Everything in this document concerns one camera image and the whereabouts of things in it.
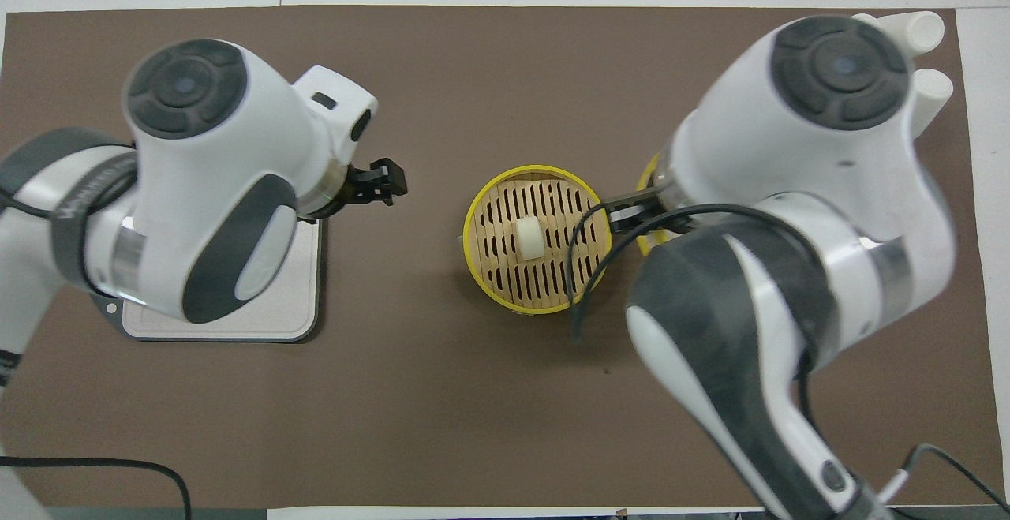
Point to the yellow bamboo steamer basket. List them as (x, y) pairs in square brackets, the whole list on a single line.
[(505, 267)]

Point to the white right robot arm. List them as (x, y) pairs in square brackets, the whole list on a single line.
[(789, 157)]

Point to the cream steamed bun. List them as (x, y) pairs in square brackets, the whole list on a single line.
[(529, 237)]

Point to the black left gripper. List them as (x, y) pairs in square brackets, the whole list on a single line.
[(359, 185)]

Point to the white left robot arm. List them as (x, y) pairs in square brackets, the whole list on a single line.
[(205, 157)]

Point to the white cutting board grey frame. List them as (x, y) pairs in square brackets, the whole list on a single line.
[(296, 299)]

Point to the brown table mat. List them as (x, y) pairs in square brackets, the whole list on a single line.
[(442, 409)]

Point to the woven steamer lid yellow rim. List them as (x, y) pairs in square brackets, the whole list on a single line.
[(652, 177)]

